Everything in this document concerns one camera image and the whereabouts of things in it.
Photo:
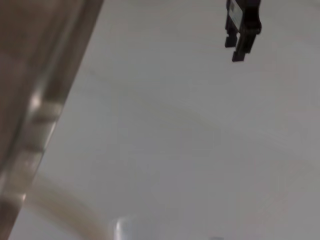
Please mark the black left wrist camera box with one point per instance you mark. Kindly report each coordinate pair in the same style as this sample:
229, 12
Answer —
234, 12

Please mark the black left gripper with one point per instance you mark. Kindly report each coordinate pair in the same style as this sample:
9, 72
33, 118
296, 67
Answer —
251, 15

